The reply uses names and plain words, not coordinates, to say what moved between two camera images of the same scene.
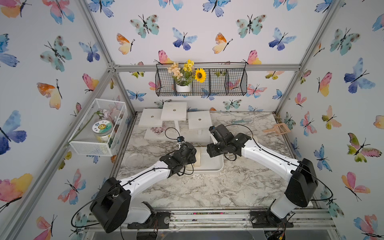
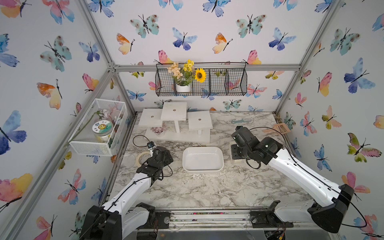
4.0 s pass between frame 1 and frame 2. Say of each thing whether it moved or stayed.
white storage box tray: stayed
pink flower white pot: stayed
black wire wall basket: stayed
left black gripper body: moved
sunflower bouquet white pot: stayed
